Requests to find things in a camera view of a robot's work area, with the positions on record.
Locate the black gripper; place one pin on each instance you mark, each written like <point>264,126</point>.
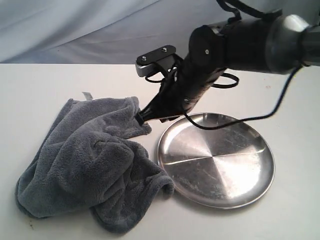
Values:
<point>191,83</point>

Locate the grey fluffy towel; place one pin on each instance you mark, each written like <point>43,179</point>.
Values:
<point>88,160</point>

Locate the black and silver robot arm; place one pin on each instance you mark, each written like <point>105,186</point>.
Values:
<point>272,43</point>

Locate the round stainless steel plate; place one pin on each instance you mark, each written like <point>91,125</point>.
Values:
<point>224,168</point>

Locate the white backdrop sheet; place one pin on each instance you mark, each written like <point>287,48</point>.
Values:
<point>98,31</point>

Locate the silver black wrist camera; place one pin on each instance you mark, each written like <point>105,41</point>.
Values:
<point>155,61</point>

